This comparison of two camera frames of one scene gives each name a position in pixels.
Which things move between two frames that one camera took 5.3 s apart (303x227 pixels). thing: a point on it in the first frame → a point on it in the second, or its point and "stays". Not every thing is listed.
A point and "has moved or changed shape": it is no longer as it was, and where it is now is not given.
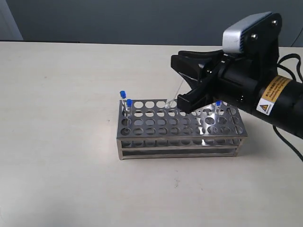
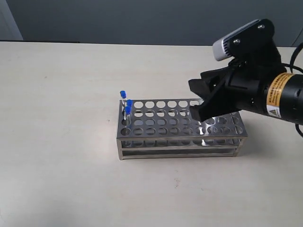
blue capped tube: (129, 105) has moved or changed shape
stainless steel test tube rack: (158, 128) stays
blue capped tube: (122, 101) stays
